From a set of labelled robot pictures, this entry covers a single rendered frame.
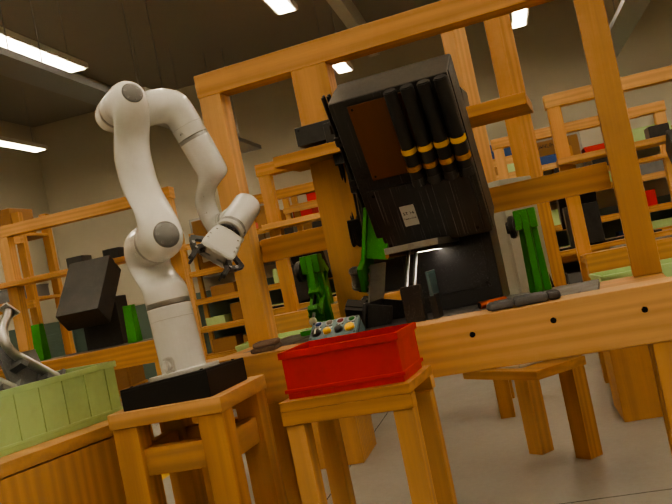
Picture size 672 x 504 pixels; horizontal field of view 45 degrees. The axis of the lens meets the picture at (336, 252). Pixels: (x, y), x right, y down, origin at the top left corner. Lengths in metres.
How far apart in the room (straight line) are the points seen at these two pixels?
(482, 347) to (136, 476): 0.97
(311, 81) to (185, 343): 1.23
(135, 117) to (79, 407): 0.88
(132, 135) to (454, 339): 1.03
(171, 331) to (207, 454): 0.34
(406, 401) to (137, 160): 0.96
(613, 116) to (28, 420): 2.01
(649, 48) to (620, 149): 10.23
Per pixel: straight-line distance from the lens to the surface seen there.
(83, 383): 2.58
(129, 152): 2.27
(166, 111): 2.36
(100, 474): 2.48
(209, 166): 2.35
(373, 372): 1.99
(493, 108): 2.73
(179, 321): 2.19
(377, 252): 2.54
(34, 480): 2.33
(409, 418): 1.97
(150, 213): 2.19
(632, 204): 2.81
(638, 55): 12.98
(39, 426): 2.46
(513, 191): 2.91
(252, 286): 3.09
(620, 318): 2.21
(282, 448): 3.15
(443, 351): 2.27
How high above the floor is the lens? 1.09
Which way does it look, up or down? 2 degrees up
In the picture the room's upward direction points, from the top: 12 degrees counter-clockwise
